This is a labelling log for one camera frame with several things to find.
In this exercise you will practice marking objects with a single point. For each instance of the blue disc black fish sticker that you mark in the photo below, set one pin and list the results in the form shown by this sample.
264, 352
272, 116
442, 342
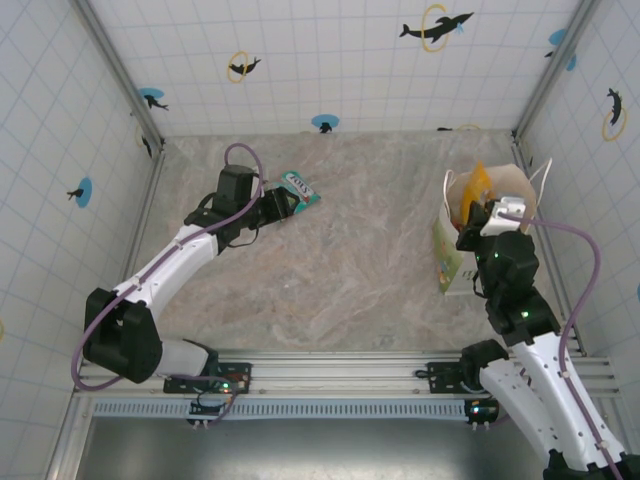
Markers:
150, 95

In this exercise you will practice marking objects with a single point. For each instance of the small circuit board with LEDs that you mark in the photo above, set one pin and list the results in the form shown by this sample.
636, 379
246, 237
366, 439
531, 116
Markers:
234, 382

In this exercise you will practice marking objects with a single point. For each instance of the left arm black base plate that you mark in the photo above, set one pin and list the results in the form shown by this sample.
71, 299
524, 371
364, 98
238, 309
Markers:
172, 385

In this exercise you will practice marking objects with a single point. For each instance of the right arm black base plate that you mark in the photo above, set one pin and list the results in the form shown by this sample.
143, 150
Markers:
442, 377

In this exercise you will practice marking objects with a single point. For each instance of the white paper bag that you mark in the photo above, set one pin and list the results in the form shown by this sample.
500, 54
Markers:
505, 180

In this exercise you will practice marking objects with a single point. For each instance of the blue disc black seal sticker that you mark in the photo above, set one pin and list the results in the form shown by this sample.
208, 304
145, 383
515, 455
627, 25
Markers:
325, 122

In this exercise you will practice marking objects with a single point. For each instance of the blue oval black animal sticker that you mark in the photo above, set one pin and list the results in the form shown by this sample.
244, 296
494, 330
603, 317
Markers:
85, 192

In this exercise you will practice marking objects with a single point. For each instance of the aluminium rail beam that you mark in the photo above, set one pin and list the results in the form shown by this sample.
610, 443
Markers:
325, 372

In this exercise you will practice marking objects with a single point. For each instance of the yellow mango snack bag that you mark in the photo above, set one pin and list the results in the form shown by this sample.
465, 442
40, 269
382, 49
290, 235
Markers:
477, 187

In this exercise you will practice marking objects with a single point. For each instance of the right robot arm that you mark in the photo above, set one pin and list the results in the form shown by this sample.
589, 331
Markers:
550, 390

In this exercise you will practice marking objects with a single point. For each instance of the blue patches sticker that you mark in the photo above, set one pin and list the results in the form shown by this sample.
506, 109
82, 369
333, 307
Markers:
557, 37

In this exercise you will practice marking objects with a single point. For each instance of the teal Fox's mint candy bag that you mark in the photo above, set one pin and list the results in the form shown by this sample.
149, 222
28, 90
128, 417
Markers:
300, 192

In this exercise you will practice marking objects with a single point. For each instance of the black connector box with plugs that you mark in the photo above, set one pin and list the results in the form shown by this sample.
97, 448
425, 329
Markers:
202, 412
482, 410

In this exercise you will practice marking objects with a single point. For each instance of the aluminium corner post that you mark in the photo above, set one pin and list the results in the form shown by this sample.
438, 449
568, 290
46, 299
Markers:
120, 75
555, 70

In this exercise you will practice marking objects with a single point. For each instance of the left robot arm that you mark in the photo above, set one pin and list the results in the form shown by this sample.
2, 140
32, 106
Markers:
165, 265

